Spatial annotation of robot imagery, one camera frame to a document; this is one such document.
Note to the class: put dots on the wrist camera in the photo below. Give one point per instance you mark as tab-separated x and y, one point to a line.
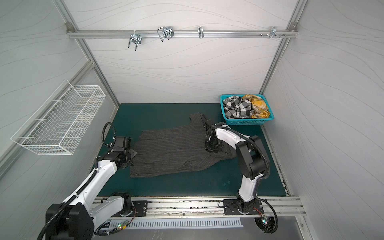
121	144
210	125

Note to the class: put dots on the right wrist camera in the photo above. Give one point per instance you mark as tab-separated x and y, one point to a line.
210	125

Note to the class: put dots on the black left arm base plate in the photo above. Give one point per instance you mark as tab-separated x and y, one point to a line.
137	209

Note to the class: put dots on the dark grey striped shirt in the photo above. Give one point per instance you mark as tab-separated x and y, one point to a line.
176	150

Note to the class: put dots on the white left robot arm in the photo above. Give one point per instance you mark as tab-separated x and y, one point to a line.
75	219

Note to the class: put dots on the metal u-bolt clamp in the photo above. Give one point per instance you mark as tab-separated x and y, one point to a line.
165	32

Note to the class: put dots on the yellow plaid shirt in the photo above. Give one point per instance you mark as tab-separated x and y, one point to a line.
259	109

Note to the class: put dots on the white wire basket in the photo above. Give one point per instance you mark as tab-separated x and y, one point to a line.
58	125

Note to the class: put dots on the metal bracket with bolts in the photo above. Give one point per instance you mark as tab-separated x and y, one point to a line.
273	34

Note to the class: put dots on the metal hook clamp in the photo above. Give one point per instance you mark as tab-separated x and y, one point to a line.
135	40

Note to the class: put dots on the white slotted cable duct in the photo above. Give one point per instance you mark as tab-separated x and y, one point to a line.
196	223

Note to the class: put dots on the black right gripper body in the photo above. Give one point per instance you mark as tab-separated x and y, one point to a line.
213	147

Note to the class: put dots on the black round fan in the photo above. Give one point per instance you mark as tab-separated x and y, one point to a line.
268	225

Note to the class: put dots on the small metal ring clamp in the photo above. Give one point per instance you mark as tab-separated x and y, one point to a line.
200	32

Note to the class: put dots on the aluminium top crossbar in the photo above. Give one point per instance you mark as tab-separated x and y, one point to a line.
179	34

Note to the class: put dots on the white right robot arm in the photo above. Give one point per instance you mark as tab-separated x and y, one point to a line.
253	161

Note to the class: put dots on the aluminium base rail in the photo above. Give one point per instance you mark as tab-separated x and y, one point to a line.
212	206

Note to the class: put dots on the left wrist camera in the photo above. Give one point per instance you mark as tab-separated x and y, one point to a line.
121	144

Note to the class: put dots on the teal plastic basket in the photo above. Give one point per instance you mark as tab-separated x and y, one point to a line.
248	121

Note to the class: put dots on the black white checked shirt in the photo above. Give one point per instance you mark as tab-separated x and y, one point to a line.
235	107

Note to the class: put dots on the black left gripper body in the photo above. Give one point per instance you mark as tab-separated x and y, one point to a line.
130	154

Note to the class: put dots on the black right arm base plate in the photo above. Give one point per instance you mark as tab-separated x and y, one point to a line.
231	207

